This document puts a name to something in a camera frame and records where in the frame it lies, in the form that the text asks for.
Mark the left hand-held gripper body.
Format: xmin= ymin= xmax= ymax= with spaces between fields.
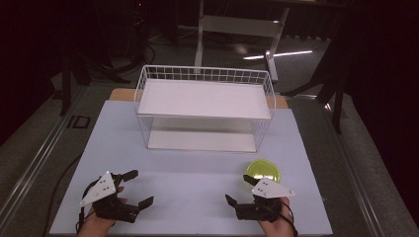
xmin=79 ymin=170 xmax=140 ymax=223

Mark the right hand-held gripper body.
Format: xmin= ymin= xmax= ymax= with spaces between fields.
xmin=235 ymin=178 xmax=295 ymax=222

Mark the green round plate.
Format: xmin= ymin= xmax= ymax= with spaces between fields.
xmin=246 ymin=159 xmax=282 ymax=186

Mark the white wire shelf rack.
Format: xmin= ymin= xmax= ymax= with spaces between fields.
xmin=133 ymin=64 xmax=277 ymax=154

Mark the person's left hand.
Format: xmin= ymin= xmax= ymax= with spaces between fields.
xmin=77 ymin=207 xmax=117 ymax=237

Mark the person's right hand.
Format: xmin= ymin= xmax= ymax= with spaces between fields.
xmin=259 ymin=197 xmax=295 ymax=237

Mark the pale blue table mat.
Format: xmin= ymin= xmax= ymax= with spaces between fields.
xmin=48 ymin=100 xmax=334 ymax=237

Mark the black metal stand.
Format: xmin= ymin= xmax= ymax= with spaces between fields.
xmin=281 ymin=33 xmax=350 ymax=134

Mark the left hand-held gripper cable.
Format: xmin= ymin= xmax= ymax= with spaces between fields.
xmin=75 ymin=177 xmax=100 ymax=235

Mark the hand-held gripper cable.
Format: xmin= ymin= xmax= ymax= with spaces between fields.
xmin=279 ymin=199 xmax=299 ymax=237
xmin=75 ymin=177 xmax=100 ymax=235

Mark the right hand-held gripper cable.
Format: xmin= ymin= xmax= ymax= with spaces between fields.
xmin=279 ymin=199 xmax=299 ymax=237

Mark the black floor cable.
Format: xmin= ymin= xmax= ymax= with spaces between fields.
xmin=42 ymin=152 xmax=83 ymax=237

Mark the aluminium rail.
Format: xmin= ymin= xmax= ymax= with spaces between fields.
xmin=324 ymin=98 xmax=396 ymax=237
xmin=0 ymin=85 xmax=87 ymax=228

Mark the white metal table frame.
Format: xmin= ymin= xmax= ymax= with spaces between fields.
xmin=194 ymin=0 xmax=291 ymax=83

